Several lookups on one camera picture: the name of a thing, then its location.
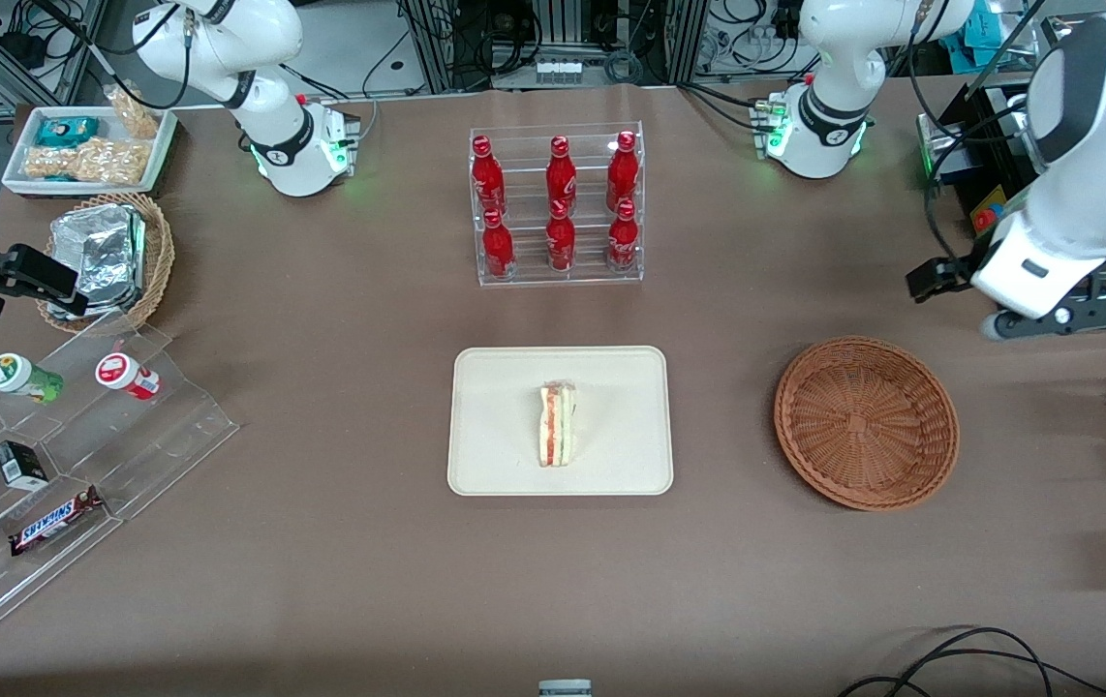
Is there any triangle sandwich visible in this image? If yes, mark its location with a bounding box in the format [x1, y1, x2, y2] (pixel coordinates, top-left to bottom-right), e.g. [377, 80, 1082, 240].
[538, 380, 578, 468]

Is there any light wicker basket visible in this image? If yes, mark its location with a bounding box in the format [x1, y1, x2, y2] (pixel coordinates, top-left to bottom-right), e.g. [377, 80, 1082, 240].
[35, 192, 176, 335]

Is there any brown wicker basket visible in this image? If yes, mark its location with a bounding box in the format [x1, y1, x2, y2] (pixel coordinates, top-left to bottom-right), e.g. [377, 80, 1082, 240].
[774, 335, 961, 512]

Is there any cream rectangular tray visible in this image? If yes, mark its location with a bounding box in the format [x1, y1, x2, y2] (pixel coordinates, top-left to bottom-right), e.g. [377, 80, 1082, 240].
[446, 346, 675, 497]

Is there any aluminium foil container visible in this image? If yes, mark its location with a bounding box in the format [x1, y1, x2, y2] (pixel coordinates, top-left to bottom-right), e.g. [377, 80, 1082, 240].
[47, 204, 148, 318]

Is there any green white-capped bottle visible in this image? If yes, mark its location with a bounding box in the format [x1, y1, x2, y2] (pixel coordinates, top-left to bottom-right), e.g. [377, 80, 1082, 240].
[0, 353, 65, 405]

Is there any large clear peanut bag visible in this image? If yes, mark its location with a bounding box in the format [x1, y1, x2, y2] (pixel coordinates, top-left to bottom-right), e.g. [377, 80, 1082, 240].
[23, 137, 149, 187]

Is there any red white yogurt bottle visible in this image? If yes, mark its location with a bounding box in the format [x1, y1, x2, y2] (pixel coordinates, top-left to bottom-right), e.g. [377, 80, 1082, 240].
[95, 353, 162, 401]

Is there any teal snack packet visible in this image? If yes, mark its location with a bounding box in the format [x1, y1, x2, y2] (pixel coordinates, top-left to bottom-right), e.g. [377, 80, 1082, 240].
[35, 116, 101, 149]

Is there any white plastic snack bin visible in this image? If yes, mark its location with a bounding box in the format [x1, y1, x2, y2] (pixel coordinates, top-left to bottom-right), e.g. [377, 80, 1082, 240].
[3, 105, 178, 197]

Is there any small black carton box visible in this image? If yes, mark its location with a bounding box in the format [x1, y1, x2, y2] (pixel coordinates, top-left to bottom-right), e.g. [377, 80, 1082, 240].
[0, 440, 50, 492]

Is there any small clear peanut bag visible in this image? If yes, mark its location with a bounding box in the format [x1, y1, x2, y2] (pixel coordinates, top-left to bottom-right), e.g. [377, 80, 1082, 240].
[104, 83, 163, 141]

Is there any clear acrylic stepped shelf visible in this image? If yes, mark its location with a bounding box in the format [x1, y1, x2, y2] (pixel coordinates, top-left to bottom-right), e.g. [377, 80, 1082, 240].
[0, 324, 240, 654]

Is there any Snickers chocolate bar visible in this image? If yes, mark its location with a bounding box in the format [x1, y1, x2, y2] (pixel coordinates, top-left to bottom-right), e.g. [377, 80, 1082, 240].
[9, 486, 106, 557]

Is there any red cola bottle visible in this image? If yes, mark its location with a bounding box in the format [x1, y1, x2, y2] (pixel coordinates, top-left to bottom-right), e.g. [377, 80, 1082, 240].
[482, 208, 516, 282]
[545, 136, 578, 209]
[471, 135, 507, 216]
[607, 198, 640, 273]
[606, 131, 640, 209]
[545, 198, 577, 273]

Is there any clear acrylic bottle rack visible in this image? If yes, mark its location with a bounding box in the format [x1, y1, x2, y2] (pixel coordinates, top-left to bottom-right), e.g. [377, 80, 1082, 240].
[469, 121, 644, 287]

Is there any grey terminal block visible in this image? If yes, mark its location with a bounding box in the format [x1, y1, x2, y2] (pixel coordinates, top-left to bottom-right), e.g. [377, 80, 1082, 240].
[534, 58, 593, 86]

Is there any black floor cable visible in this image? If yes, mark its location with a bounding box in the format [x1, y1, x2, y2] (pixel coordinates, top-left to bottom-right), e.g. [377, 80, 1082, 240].
[839, 627, 1106, 697]

